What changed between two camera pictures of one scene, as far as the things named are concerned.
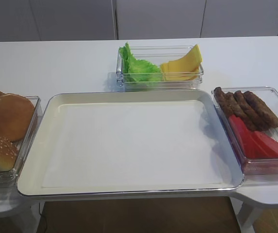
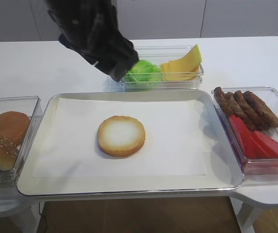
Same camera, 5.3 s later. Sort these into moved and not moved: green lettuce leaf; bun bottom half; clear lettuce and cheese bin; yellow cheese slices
Moved: bun bottom half
Not moved: yellow cheese slices; clear lettuce and cheese bin; green lettuce leaf
